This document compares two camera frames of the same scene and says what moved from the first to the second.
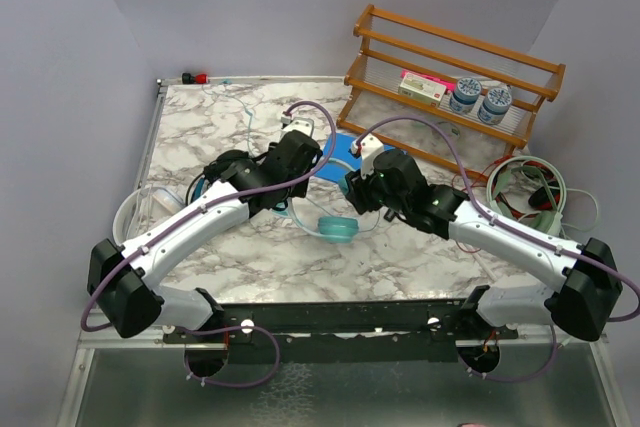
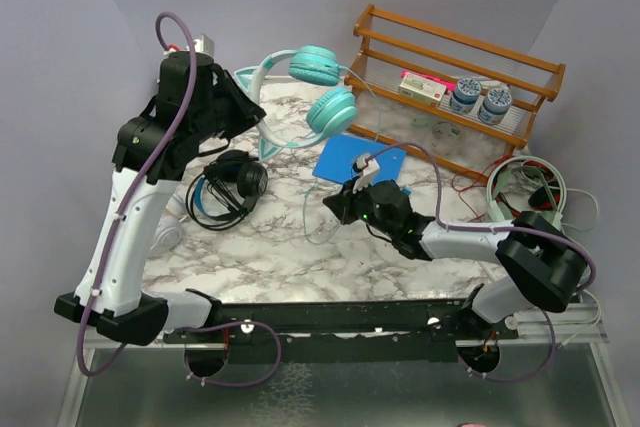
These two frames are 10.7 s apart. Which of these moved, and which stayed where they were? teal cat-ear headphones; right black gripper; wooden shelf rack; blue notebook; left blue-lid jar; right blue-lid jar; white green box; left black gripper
Moved: teal cat-ear headphones; left black gripper; right black gripper
Stayed: left blue-lid jar; right blue-lid jar; blue notebook; wooden shelf rack; white green box
